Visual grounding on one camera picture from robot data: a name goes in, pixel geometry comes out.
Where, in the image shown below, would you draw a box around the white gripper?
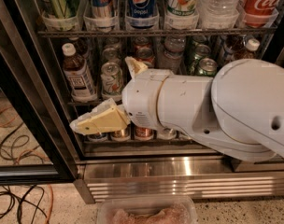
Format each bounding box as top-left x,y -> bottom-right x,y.
70,57 -> 173,135

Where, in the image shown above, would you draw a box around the front 7up can middle shelf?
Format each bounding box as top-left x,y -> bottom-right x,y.
101,62 -> 123,101

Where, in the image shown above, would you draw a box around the green can top shelf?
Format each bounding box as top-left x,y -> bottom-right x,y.
38,0 -> 81,20

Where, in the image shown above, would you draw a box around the coca-cola can shelf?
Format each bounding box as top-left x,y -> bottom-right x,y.
135,48 -> 155,68
244,0 -> 278,28

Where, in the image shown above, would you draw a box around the green can shelf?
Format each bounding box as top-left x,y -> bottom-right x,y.
187,44 -> 211,75
38,0 -> 81,20

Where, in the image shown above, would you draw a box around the right rear tea bottle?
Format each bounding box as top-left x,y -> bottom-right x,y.
217,35 -> 244,66

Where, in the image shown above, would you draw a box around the iced tea bottle white cap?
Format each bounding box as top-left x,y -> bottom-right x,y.
62,43 -> 97,103

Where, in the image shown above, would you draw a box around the blue pepsi can bottom shelf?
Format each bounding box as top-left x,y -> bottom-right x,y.
87,133 -> 107,142

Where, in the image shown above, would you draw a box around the water bottle top shelf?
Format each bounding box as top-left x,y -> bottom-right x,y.
200,0 -> 245,17

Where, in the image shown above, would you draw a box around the clear plastic food container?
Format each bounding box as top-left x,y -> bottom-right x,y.
96,195 -> 198,224

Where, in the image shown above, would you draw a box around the clear water bottle middle shelf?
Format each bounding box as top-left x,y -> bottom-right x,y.
159,36 -> 186,74

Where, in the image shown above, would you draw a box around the red bull can top shelf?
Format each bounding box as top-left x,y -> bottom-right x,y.
92,0 -> 114,19

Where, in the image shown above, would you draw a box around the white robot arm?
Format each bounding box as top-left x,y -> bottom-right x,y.
70,58 -> 284,161

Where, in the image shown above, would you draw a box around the black and orange floor cables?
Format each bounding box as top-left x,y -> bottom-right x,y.
0,96 -> 54,224

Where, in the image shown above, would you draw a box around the pepsi can top shelf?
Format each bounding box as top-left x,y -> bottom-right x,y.
128,0 -> 155,18

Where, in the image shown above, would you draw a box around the black fridge door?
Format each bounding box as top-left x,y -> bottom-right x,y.
0,0 -> 78,185

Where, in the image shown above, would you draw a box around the red can bottom shelf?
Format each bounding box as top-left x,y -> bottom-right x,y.
135,126 -> 153,140

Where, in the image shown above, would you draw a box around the front green ginger ale can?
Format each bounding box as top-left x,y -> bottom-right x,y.
196,58 -> 218,77

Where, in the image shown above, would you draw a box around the gold can bottom shelf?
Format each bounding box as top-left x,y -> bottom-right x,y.
111,128 -> 130,141

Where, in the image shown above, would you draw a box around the right front tea bottle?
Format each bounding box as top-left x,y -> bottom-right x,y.
234,38 -> 260,60

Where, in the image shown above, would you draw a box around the water bottle bottom shelf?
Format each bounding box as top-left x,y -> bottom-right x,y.
157,129 -> 177,140

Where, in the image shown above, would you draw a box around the coca-cola can top shelf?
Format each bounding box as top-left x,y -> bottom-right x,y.
244,0 -> 278,28

